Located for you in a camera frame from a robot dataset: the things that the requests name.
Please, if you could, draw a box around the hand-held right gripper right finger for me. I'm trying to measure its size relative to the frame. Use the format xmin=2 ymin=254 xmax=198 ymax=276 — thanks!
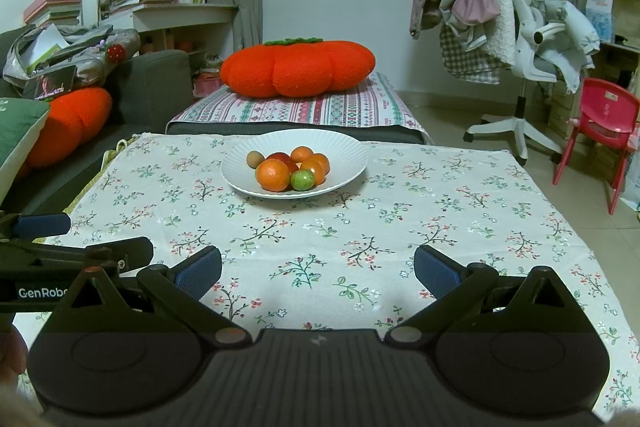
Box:
xmin=385 ymin=244 xmax=571 ymax=349

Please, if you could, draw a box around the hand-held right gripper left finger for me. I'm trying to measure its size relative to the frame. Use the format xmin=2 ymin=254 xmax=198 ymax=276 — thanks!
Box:
xmin=70 ymin=245 xmax=251 ymax=350

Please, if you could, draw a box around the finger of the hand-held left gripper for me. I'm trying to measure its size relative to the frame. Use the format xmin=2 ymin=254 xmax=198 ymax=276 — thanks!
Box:
xmin=0 ymin=212 xmax=72 ymax=242
xmin=0 ymin=236 xmax=154 ymax=280

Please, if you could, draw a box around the mandarin orange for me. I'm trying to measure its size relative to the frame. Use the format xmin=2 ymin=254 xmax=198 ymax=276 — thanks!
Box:
xmin=255 ymin=158 xmax=292 ymax=192

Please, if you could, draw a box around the green fruit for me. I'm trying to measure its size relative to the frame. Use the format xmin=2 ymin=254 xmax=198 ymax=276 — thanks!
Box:
xmin=291 ymin=169 xmax=315 ymax=192

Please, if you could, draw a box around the white ribbed plate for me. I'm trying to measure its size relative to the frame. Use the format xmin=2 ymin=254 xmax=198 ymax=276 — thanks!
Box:
xmin=221 ymin=130 xmax=369 ymax=200

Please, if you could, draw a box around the person's left hand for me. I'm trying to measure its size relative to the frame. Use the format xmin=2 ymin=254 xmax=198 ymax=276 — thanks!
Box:
xmin=0 ymin=324 xmax=29 ymax=388

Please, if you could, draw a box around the floral tablecloth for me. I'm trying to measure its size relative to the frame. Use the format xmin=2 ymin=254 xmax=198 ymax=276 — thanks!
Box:
xmin=15 ymin=132 xmax=640 ymax=423

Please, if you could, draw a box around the green cushion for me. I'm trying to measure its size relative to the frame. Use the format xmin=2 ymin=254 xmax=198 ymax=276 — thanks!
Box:
xmin=0 ymin=97 xmax=52 ymax=208

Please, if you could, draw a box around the orange plush cushion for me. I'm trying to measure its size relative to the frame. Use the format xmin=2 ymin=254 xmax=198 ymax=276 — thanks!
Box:
xmin=17 ymin=87 xmax=114 ymax=178

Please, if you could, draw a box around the grey sofa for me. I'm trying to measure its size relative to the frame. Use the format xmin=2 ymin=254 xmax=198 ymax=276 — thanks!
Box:
xmin=0 ymin=27 xmax=194 ymax=218

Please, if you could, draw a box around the grey bag with strawberry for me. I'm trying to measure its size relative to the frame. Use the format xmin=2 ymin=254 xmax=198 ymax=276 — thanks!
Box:
xmin=2 ymin=24 xmax=142 ymax=102

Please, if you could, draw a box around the pink basket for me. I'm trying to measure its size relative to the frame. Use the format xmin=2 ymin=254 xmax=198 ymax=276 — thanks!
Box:
xmin=192 ymin=74 xmax=226 ymax=98

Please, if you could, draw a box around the patterned striped pillow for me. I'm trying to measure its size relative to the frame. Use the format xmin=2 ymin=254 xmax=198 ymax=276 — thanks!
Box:
xmin=167 ymin=72 xmax=431 ymax=142

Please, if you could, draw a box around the stack of pink books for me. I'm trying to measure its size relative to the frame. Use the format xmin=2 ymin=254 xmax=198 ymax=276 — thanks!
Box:
xmin=22 ymin=0 xmax=85 ymax=28

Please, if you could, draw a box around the orange pumpkin cushion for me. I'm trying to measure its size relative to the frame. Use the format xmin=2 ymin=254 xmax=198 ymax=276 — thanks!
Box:
xmin=220 ymin=37 xmax=377 ymax=98

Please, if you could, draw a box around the pink plastic chair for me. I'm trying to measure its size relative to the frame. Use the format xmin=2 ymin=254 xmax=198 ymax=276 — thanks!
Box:
xmin=552 ymin=77 xmax=640 ymax=215

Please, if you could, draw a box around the wooden shelf unit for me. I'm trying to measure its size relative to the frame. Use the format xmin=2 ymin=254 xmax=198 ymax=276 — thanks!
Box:
xmin=585 ymin=0 xmax=640 ymax=108

